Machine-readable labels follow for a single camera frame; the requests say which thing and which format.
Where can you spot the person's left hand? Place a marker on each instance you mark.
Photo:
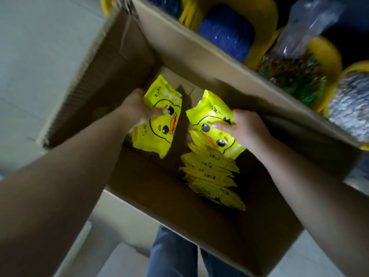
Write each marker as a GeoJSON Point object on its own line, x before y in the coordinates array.
{"type": "Point", "coordinates": [134, 108]}

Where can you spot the person's right hand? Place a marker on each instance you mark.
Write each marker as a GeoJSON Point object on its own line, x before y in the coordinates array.
{"type": "Point", "coordinates": [248, 126]}

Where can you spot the person's right thumb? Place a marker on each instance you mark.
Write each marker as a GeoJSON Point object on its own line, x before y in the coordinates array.
{"type": "Point", "coordinates": [224, 126]}

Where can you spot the person's left thumb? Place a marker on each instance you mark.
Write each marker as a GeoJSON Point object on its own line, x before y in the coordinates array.
{"type": "Point", "coordinates": [157, 112]}

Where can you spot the yellow duck wipes pack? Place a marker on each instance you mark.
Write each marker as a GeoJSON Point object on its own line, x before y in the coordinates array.
{"type": "Point", "coordinates": [212, 112]}
{"type": "Point", "coordinates": [161, 129]}

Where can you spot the person's right forearm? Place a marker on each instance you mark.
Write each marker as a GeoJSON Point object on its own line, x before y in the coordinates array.
{"type": "Point", "coordinates": [314, 196]}

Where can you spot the person's left forearm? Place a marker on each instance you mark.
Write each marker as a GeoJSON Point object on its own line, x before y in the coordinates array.
{"type": "Point", "coordinates": [57, 193]}

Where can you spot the row of yellow duck packets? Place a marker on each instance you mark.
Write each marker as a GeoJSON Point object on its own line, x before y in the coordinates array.
{"type": "Point", "coordinates": [212, 178]}

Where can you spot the large brown cardboard box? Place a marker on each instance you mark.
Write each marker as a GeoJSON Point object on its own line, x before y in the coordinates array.
{"type": "Point", "coordinates": [219, 72]}

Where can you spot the multicoloured beads heap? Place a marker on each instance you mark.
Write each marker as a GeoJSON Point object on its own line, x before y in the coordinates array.
{"type": "Point", "coordinates": [294, 77]}

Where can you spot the blue beads heap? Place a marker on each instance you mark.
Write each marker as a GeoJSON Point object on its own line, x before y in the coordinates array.
{"type": "Point", "coordinates": [227, 31]}
{"type": "Point", "coordinates": [168, 5]}

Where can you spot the yellow plastic bin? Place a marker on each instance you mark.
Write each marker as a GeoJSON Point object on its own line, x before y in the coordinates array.
{"type": "Point", "coordinates": [357, 66]}
{"type": "Point", "coordinates": [106, 4]}
{"type": "Point", "coordinates": [261, 20]}
{"type": "Point", "coordinates": [328, 57]}

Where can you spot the silver beads heap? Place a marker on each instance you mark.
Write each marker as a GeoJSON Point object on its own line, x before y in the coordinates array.
{"type": "Point", "coordinates": [350, 106]}

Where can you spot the clear plastic bag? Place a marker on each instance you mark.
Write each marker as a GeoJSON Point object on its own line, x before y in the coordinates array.
{"type": "Point", "coordinates": [305, 23]}

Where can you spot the person's blue jeans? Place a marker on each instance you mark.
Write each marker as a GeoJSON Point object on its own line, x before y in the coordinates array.
{"type": "Point", "coordinates": [173, 253]}

